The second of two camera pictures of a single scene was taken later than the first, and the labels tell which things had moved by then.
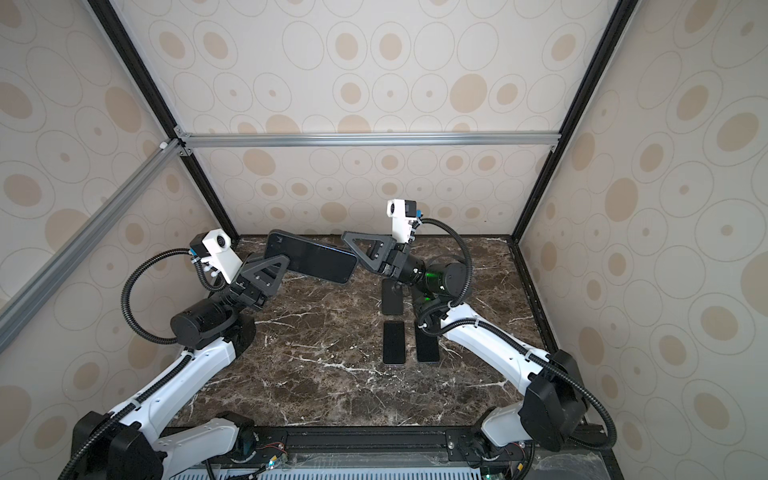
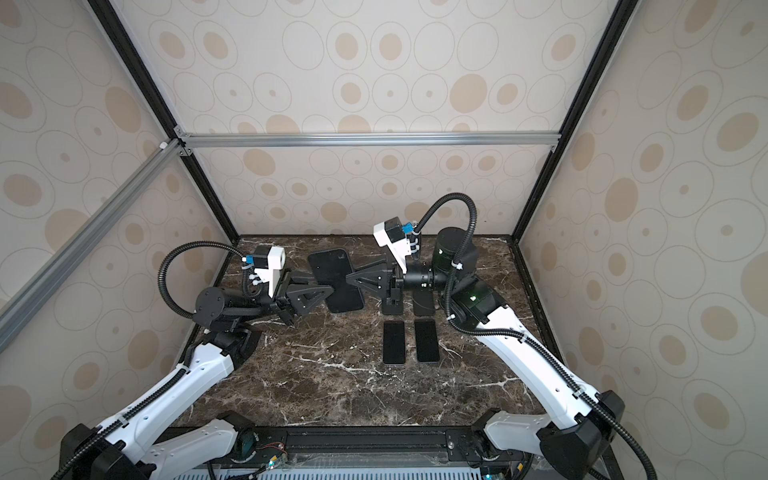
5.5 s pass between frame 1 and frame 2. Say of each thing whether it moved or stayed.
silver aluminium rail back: stayed
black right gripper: moved
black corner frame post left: stayed
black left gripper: moved
